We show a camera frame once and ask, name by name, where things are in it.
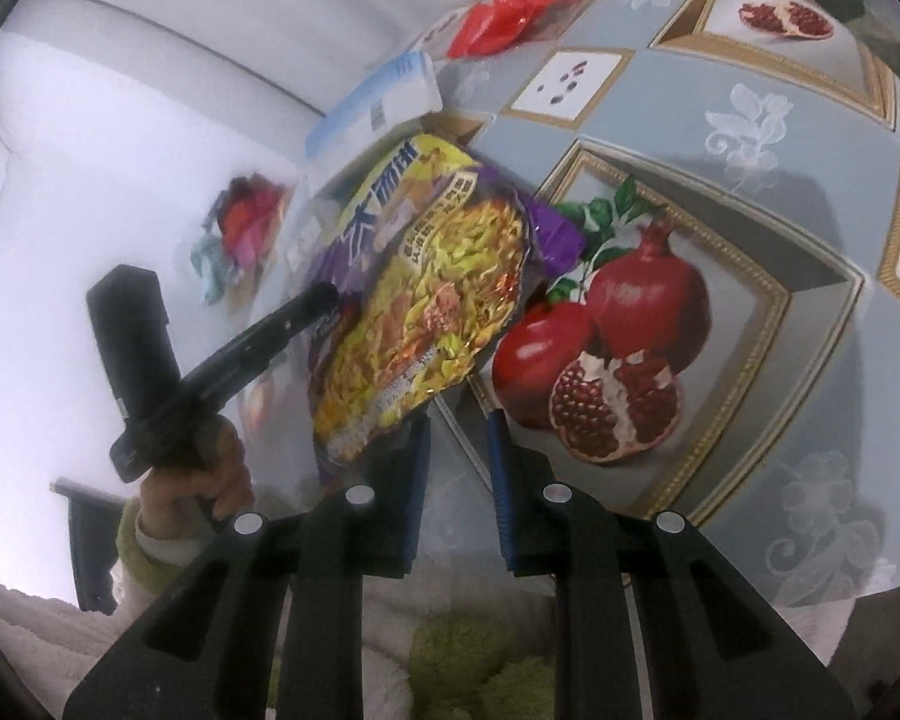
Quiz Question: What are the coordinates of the dark stand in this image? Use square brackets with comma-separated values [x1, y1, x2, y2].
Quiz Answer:
[51, 476, 122, 614]

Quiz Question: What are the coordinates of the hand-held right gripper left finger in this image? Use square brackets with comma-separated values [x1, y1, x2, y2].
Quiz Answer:
[64, 414, 432, 720]

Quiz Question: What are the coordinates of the white and green fluffy robe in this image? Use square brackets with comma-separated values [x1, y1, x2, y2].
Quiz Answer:
[0, 570, 871, 720]

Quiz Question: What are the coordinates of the person's left hand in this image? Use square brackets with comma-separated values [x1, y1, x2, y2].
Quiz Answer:
[139, 418, 257, 541]

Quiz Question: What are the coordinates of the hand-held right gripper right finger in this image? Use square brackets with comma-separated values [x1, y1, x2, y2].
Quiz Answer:
[486, 409, 848, 720]

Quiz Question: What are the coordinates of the blue and white box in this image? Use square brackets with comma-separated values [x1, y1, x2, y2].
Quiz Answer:
[304, 51, 445, 167]

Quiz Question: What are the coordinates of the red wrapper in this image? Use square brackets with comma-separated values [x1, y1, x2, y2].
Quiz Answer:
[446, 0, 602, 61]

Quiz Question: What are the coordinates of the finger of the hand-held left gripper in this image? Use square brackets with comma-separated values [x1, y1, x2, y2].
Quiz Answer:
[223, 281, 341, 392]

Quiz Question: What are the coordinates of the purple yellow noodle packet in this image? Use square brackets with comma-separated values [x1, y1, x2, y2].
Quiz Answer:
[300, 133, 587, 478]

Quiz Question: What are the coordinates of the person's left forearm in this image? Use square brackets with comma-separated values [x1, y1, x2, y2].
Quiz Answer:
[112, 499, 230, 620]

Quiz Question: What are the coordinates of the fruit print tablecloth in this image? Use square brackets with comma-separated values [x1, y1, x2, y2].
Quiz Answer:
[247, 0, 900, 616]

